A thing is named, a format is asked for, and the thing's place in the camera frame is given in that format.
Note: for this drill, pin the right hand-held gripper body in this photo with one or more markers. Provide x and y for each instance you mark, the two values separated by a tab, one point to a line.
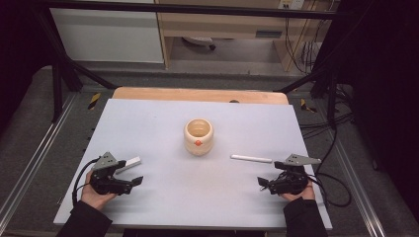
290	184

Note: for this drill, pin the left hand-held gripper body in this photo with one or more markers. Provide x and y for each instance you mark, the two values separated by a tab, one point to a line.
105	184

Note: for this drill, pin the white pen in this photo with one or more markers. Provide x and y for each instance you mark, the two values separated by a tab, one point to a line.
132	162
252	158

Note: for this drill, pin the cream cup with orange dot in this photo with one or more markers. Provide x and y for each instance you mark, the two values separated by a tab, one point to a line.
198	148

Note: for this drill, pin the person's left hand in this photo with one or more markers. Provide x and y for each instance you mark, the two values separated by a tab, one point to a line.
94	199

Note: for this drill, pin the person's right hand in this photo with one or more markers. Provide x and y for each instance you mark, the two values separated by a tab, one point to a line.
304	196

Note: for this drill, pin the white table mat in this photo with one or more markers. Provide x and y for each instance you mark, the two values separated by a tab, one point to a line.
158	138

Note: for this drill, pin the yellow black tape marker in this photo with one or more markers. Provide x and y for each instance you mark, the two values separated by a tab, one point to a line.
94	100
307	106

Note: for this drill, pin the wooden table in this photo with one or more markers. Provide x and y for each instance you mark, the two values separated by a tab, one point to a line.
184	94

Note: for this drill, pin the white cabinet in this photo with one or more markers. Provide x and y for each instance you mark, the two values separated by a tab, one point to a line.
105	36

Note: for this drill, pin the black curtain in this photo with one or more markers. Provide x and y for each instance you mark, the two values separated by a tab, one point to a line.
16	49
385	82

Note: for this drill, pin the white chair base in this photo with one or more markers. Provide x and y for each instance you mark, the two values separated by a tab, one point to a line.
199	40

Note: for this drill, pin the light wooden desk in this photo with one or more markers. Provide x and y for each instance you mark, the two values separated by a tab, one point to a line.
217	24

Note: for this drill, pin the aluminium floor rail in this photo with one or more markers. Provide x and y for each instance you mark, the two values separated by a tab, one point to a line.
359	191
33	161

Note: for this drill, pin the white wall outlet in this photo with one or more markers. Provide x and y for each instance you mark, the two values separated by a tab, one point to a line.
291	4

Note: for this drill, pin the black metal frame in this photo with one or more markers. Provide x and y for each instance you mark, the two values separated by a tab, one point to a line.
184	9

